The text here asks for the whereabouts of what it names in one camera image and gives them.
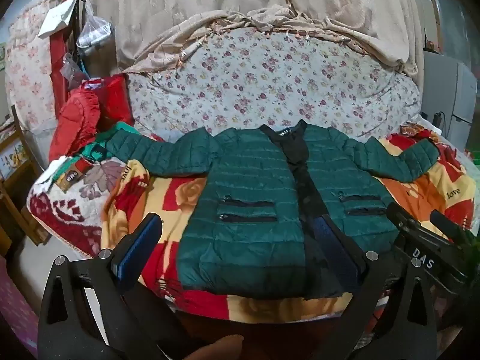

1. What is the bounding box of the red hanging cloth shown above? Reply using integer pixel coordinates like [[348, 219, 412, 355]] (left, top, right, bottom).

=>
[[50, 30, 70, 109]]

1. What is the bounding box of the colourful printed blanket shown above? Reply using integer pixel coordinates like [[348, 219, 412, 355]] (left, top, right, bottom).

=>
[[99, 122, 479, 325]]

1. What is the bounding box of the floral quilt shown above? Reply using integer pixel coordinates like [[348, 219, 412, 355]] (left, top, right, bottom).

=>
[[125, 26, 421, 145]]

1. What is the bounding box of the green puffer jacket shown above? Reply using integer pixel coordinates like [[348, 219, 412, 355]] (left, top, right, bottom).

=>
[[105, 119, 440, 301]]

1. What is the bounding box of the white cloth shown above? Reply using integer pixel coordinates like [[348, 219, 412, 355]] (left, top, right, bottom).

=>
[[35, 159, 66, 192]]

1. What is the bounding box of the person's left hand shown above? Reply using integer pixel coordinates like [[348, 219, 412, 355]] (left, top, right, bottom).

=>
[[185, 334, 245, 360]]

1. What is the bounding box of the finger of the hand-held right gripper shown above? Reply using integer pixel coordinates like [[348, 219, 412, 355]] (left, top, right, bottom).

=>
[[430, 210, 471, 242], [386, 202, 421, 235]]

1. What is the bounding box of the red bag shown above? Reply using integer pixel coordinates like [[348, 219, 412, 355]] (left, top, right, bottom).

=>
[[97, 75, 136, 132]]

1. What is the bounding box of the orange snack packet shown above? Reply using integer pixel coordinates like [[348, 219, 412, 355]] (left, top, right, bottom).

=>
[[399, 123, 424, 137]]

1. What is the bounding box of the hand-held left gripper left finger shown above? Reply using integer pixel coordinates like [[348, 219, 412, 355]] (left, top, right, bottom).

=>
[[37, 212, 188, 360]]

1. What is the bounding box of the red puffer jacket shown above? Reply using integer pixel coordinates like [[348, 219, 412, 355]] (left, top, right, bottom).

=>
[[49, 79, 102, 158]]

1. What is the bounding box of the pink floral cloth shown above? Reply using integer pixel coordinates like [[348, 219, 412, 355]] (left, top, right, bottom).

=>
[[5, 0, 72, 132]]

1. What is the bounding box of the brown packet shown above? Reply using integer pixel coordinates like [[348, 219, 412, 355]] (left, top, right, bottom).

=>
[[56, 157, 94, 194]]

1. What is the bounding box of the red and white patterned blanket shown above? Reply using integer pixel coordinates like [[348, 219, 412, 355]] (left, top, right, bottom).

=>
[[26, 157, 128, 259]]

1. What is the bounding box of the green cloth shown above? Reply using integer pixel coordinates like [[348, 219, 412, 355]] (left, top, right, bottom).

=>
[[75, 122, 136, 166]]

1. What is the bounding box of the wooden cabinet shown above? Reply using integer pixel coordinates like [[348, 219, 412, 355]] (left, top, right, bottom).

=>
[[0, 105, 49, 244]]

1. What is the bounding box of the grey refrigerator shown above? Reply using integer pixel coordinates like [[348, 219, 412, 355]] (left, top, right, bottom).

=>
[[422, 50, 479, 147]]

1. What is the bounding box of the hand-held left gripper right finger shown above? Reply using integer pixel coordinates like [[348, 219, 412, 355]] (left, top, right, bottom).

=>
[[318, 214, 439, 360]]

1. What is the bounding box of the black metal coat stand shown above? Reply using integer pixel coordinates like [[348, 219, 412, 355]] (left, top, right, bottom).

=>
[[73, 0, 85, 68]]

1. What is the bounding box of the small clear plastic bag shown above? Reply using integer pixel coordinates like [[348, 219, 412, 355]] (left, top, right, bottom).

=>
[[60, 52, 87, 91]]

